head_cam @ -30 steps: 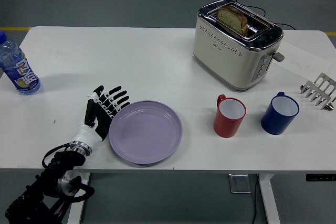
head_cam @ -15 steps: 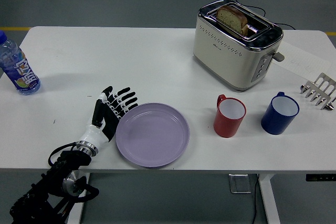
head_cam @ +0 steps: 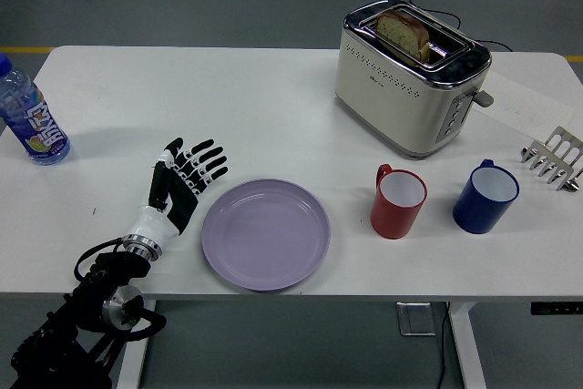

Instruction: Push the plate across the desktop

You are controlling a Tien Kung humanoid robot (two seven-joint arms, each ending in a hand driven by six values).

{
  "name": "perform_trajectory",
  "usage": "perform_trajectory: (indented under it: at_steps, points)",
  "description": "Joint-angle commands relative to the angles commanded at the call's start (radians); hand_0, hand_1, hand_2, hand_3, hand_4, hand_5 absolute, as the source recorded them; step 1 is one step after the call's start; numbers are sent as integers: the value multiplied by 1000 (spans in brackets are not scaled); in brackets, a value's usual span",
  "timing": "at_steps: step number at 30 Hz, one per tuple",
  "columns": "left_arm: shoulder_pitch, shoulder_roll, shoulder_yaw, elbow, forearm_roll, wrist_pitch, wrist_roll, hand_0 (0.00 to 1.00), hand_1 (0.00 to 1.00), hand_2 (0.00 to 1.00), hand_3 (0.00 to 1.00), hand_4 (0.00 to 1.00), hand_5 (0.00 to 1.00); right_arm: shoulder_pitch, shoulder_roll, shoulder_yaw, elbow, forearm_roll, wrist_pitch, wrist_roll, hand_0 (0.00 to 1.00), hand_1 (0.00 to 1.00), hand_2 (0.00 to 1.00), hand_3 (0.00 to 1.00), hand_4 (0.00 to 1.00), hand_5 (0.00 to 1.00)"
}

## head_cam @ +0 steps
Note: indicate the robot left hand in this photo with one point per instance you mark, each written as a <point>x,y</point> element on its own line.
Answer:
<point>182,200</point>

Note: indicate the purple plate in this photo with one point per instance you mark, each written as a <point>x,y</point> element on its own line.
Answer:
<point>266,236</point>

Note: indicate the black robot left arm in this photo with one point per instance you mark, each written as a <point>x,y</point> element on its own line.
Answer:
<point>98,289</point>

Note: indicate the metal floor outlet plate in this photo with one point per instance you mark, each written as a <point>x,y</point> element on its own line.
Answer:
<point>415,318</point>

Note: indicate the white table leg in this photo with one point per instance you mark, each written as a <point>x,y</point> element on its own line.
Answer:
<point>141,361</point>
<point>467,348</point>

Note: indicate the blue-label drink bottle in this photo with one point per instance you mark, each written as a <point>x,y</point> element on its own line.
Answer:
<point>32,120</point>

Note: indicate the red cup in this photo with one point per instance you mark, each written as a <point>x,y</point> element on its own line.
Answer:
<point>394,220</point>

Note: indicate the cream and chrome toaster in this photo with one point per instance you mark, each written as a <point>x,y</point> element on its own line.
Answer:
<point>391,102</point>

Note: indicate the bread slice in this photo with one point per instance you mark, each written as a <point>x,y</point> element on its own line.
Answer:
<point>401,31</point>

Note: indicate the blue cup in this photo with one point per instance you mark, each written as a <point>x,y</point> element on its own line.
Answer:
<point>476,213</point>

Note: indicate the white paper sheet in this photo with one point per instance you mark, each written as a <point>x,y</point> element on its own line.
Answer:
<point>524,106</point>

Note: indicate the metal toast rack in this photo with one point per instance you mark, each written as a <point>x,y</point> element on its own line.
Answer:
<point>558,152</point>

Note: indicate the black table control panel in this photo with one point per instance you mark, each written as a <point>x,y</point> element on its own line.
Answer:
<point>555,308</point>

